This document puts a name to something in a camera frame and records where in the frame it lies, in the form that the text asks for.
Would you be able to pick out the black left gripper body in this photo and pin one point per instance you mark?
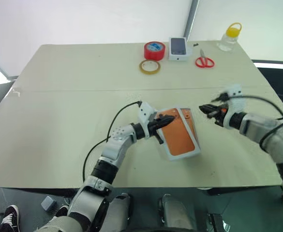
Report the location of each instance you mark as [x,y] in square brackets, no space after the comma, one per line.
[152,128]

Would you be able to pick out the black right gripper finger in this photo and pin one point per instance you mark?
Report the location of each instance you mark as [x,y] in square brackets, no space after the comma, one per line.
[209,109]
[221,97]

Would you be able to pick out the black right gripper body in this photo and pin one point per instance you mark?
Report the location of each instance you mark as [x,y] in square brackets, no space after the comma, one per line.
[219,118]

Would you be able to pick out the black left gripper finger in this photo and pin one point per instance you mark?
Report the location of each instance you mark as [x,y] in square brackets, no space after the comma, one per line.
[160,137]
[164,120]

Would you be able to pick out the orange and white box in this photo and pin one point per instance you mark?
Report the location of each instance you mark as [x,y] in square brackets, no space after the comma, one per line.
[177,135]

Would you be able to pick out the white phone box base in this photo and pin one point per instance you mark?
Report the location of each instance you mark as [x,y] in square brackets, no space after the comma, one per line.
[180,158]

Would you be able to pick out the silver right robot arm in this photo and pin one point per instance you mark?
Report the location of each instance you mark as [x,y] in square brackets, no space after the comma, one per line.
[255,125]

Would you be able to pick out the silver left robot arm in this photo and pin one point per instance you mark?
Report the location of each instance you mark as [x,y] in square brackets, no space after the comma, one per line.
[117,147]

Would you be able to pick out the phone box with dark print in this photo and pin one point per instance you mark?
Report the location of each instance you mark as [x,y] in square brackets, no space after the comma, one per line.
[178,47]

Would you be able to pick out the grey cube block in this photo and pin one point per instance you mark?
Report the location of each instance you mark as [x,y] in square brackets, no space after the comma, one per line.
[48,203]

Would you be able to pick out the clear yellowish tape roll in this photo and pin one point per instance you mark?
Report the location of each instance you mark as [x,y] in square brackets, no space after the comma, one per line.
[149,72]

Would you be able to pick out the clear jar with yellow lid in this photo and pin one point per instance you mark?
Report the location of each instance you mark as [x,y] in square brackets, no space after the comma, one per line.
[228,42]

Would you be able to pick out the dark furniture unit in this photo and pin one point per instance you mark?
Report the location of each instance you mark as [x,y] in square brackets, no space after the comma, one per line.
[276,77]

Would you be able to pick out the red tape roll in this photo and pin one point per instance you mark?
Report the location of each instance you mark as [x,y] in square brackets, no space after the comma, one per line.
[149,55]

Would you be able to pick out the silver rounded robot leg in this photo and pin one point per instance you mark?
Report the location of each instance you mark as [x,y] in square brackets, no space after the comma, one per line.
[175,212]
[120,212]

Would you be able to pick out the grey vertical pole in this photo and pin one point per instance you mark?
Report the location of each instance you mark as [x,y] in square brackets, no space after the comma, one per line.
[192,17]

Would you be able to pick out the black and white sneaker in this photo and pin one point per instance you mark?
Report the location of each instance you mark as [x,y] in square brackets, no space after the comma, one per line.
[62,211]
[10,218]

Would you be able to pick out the small clear tape scrap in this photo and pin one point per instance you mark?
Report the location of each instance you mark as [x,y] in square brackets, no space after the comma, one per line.
[16,92]

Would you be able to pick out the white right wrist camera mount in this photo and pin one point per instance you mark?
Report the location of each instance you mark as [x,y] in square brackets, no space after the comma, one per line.
[235,93]

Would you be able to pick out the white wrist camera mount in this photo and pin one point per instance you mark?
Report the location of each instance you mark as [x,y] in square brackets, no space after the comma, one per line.
[235,93]
[146,112]

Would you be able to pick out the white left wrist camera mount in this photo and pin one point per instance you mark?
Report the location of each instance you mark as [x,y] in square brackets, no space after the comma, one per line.
[146,112]

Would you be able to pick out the grey diagonal frame bar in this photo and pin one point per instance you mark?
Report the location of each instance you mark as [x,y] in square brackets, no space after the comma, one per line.
[5,72]

